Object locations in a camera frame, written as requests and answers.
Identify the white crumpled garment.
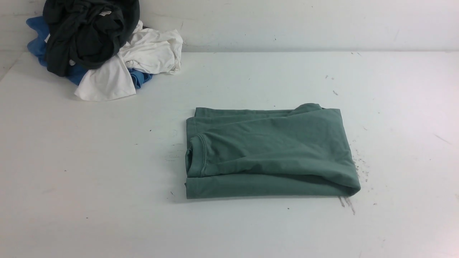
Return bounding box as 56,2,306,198
75,21,183,102

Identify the black crumpled garment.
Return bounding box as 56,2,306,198
43,0,140,77

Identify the blue crumpled garment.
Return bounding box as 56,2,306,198
26,16,153,89

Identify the green long-sleeved shirt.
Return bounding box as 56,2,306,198
185,103,361,199

